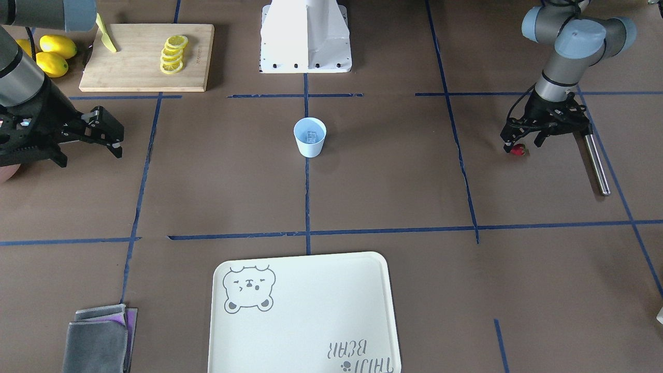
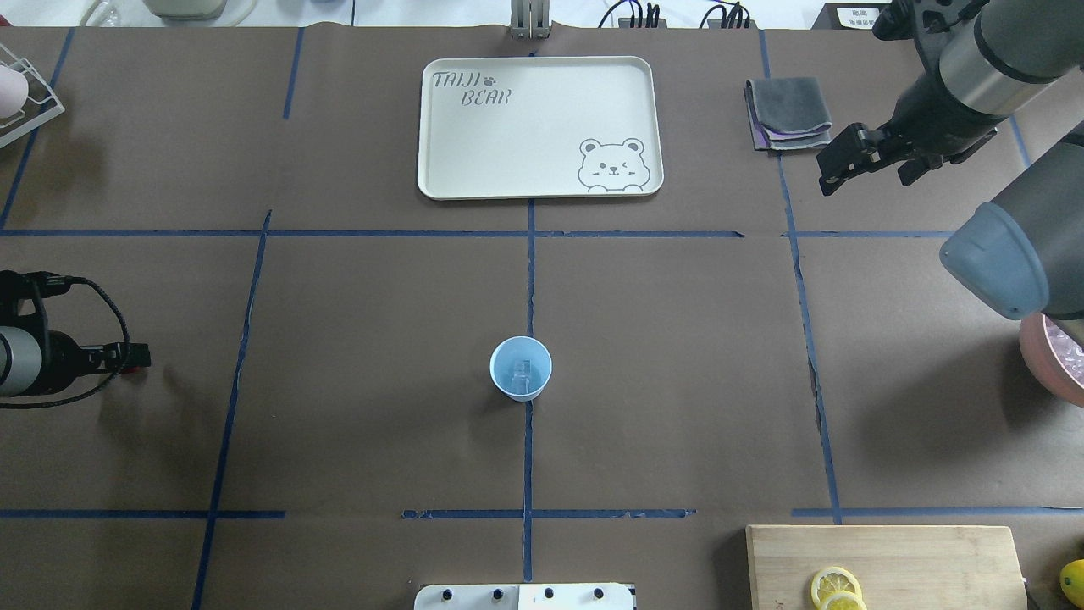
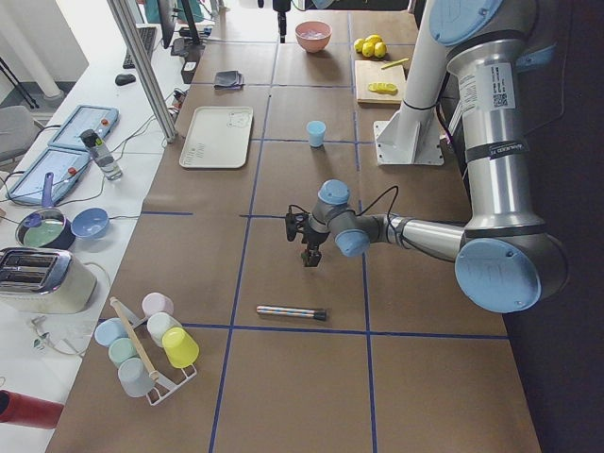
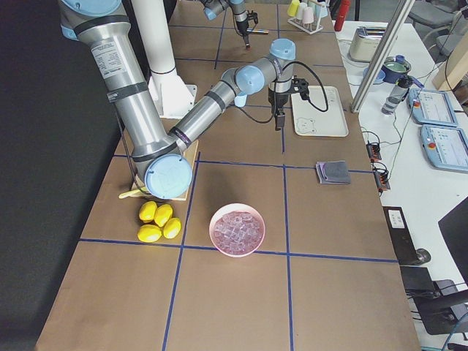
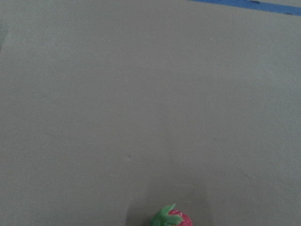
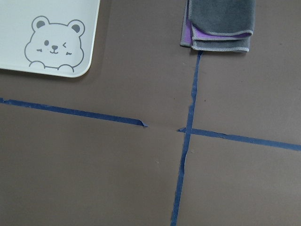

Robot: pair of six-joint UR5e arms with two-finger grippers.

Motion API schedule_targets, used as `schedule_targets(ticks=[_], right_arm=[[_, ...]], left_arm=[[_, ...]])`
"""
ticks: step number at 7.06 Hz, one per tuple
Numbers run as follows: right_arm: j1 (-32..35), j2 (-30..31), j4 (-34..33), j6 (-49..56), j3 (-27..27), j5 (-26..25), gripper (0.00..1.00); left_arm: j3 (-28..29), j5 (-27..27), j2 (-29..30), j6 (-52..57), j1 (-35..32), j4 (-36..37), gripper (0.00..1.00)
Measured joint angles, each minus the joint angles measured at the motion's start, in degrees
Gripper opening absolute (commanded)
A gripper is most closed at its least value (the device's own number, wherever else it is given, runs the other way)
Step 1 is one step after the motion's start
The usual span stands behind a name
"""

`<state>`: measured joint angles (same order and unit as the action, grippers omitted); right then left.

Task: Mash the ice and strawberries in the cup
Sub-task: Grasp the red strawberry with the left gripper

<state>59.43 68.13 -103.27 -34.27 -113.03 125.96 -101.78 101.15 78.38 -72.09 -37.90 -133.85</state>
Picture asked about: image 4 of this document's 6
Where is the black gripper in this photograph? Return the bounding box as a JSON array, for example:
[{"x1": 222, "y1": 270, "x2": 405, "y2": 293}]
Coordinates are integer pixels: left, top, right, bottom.
[
  {"x1": 235, "y1": 20, "x2": 251, "y2": 47},
  {"x1": 268, "y1": 89, "x2": 290, "y2": 130}
]

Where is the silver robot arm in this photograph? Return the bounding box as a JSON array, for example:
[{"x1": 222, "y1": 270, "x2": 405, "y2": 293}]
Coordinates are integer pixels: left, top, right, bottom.
[
  {"x1": 58, "y1": 1, "x2": 296, "y2": 199},
  {"x1": 200, "y1": 0, "x2": 251, "y2": 50}
]

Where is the light blue plastic cup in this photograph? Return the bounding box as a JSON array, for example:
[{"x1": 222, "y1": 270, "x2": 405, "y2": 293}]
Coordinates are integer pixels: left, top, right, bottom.
[{"x1": 234, "y1": 94, "x2": 248, "y2": 107}]

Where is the white cup rack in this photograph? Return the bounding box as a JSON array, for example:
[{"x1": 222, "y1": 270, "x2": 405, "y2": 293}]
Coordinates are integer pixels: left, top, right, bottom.
[{"x1": 287, "y1": 0, "x2": 329, "y2": 34}]

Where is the yellow cup on rack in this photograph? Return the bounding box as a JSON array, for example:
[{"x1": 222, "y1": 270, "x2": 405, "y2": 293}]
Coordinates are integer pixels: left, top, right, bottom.
[{"x1": 287, "y1": 0, "x2": 301, "y2": 18}]

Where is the pink cup on rack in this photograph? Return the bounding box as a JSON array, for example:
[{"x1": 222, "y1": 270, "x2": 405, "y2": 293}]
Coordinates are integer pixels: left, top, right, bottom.
[{"x1": 295, "y1": 2, "x2": 315, "y2": 25}]

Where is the pink bowl of ice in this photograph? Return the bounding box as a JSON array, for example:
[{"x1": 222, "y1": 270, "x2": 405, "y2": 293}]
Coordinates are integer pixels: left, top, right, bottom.
[{"x1": 209, "y1": 203, "x2": 265, "y2": 258}]

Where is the steel muddler black tip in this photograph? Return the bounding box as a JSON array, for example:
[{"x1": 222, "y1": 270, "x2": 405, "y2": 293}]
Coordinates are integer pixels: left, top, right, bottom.
[{"x1": 247, "y1": 29, "x2": 270, "y2": 35}]

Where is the cream bear tray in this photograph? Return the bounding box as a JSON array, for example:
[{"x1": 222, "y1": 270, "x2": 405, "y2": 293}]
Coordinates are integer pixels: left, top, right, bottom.
[{"x1": 291, "y1": 86, "x2": 349, "y2": 137}]

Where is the grey folded cloth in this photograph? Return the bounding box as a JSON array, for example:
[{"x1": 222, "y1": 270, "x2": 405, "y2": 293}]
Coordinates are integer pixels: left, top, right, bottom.
[{"x1": 316, "y1": 160, "x2": 351, "y2": 185}]

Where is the wooden cutting board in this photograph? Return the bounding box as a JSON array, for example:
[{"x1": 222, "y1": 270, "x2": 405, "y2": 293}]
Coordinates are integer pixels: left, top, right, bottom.
[{"x1": 130, "y1": 141, "x2": 199, "y2": 201}]

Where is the red bottle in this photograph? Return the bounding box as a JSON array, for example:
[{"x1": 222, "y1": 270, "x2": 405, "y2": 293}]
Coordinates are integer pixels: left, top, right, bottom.
[{"x1": 334, "y1": 0, "x2": 351, "y2": 32}]

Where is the blue bowl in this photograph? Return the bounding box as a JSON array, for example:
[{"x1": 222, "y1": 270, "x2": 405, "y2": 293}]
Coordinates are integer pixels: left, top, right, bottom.
[{"x1": 362, "y1": 67, "x2": 387, "y2": 86}]

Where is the silver toaster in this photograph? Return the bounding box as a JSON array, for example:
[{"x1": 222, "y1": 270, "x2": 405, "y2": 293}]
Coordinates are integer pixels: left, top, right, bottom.
[{"x1": 348, "y1": 26, "x2": 386, "y2": 63}]

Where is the clear water bottle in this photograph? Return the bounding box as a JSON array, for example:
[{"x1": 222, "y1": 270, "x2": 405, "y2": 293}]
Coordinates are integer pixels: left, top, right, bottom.
[{"x1": 381, "y1": 75, "x2": 413, "y2": 115}]

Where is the yellow lemon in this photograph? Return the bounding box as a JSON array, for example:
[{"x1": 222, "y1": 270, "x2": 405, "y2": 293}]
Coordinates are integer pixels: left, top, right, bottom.
[
  {"x1": 138, "y1": 201, "x2": 157, "y2": 223},
  {"x1": 154, "y1": 204, "x2": 173, "y2": 227},
  {"x1": 162, "y1": 217, "x2": 182, "y2": 239},
  {"x1": 137, "y1": 224, "x2": 162, "y2": 243}
]

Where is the blue teach pendant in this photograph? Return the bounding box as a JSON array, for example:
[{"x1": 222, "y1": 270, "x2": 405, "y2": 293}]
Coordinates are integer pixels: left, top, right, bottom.
[
  {"x1": 420, "y1": 124, "x2": 467, "y2": 173},
  {"x1": 407, "y1": 88, "x2": 458, "y2": 127}
]

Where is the yellow plastic knife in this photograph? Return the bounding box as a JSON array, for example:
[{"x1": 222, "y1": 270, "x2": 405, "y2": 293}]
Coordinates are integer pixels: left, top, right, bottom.
[{"x1": 118, "y1": 189, "x2": 147, "y2": 200}]

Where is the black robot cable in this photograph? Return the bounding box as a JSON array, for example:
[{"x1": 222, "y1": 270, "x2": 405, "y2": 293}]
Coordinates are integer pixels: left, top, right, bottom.
[{"x1": 241, "y1": 61, "x2": 330, "y2": 124}]

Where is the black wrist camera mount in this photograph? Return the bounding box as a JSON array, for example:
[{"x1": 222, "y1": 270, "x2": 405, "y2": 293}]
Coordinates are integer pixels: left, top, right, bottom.
[{"x1": 291, "y1": 78, "x2": 309, "y2": 101}]

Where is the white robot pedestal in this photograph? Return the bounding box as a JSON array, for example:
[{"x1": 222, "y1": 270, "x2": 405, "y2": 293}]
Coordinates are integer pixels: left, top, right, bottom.
[{"x1": 132, "y1": 0, "x2": 197, "y2": 119}]

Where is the aluminium frame post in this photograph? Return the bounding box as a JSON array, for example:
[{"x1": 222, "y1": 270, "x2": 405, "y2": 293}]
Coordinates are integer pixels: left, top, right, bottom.
[{"x1": 350, "y1": 0, "x2": 415, "y2": 113}]

